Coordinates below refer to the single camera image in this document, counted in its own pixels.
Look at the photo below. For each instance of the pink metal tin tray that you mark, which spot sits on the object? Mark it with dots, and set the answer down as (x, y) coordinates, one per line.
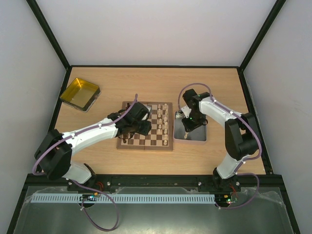
(197, 136)

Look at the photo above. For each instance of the wooden chess board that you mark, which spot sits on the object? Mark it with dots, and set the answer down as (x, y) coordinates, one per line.
(160, 137)

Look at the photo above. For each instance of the slotted grey cable duct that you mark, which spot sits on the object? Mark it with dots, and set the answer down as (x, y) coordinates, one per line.
(124, 199)

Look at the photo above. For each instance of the yellow tin lid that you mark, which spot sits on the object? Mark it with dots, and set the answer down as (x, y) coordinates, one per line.
(80, 94)

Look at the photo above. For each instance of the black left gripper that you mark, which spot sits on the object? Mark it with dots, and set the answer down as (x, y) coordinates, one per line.
(147, 128)

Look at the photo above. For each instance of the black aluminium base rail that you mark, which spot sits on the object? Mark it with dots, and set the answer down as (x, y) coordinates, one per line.
(201, 183)

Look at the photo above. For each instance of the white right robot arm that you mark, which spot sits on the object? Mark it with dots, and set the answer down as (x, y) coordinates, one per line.
(242, 141)

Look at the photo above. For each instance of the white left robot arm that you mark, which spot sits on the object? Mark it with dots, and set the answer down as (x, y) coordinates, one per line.
(54, 155)

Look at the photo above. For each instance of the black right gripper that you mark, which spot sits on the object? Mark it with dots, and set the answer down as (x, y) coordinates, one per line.
(191, 124)

